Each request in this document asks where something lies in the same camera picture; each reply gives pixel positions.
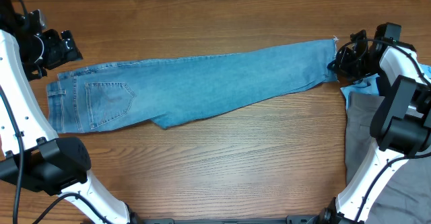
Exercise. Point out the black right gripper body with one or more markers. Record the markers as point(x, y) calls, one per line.
point(355, 62)

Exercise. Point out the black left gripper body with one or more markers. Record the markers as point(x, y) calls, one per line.
point(39, 56)

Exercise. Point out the light blue denim jeans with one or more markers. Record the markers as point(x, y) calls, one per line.
point(171, 92)

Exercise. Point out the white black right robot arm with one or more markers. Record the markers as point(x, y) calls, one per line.
point(400, 128)

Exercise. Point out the light blue shirt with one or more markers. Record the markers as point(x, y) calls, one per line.
point(369, 85)

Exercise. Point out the black garment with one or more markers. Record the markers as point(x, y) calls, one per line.
point(383, 85)

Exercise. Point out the black rail at table edge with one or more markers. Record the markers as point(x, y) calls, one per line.
point(290, 219)

